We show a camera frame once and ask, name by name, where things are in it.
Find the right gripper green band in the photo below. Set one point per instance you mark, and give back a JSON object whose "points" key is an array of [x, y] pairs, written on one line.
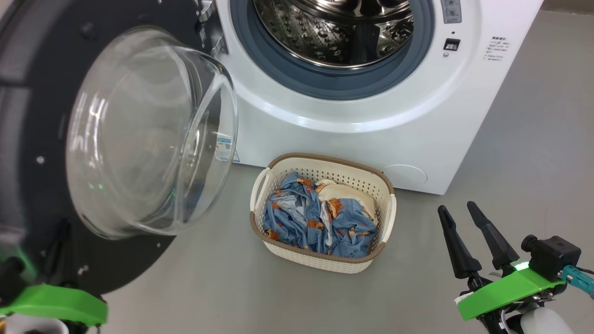
{"points": [[506, 290]]}

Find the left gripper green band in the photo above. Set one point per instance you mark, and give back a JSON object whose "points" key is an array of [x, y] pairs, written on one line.
{"points": [[55, 304]]}

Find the blue orange patterned garment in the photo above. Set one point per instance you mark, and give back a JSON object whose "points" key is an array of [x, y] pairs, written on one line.
{"points": [[290, 218]]}

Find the black round glass washer door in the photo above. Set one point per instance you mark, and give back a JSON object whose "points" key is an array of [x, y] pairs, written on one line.
{"points": [[37, 93]]}

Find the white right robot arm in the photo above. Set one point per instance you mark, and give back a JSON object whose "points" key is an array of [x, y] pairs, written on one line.
{"points": [[543, 322]]}

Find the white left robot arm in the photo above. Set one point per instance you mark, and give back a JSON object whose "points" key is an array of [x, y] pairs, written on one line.
{"points": [[28, 325]]}

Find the white front-load washing machine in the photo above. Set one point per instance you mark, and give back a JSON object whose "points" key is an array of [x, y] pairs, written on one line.
{"points": [[371, 134]]}

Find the silver door hinge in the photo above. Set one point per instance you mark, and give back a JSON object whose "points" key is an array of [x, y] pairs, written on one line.
{"points": [[209, 28]]}

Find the round white filter cover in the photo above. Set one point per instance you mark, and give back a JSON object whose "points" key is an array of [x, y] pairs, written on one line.
{"points": [[404, 175]]}

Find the cream perforated laundry basket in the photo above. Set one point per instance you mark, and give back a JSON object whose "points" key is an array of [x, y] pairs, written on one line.
{"points": [[320, 260]]}

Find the black text warning sticker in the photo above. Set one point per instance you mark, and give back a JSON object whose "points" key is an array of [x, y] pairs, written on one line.
{"points": [[496, 48]]}

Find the blue white energy label sticker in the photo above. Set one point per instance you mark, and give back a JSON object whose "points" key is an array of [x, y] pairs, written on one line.
{"points": [[226, 148]]}

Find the grey rectangular panel label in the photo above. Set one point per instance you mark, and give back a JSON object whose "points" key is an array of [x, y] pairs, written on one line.
{"points": [[451, 10]]}

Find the perforated stainless steel drum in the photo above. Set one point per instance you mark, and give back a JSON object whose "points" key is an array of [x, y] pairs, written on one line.
{"points": [[325, 32]]}

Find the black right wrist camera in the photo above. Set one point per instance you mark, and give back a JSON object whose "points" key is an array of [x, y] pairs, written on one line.
{"points": [[554, 255]]}

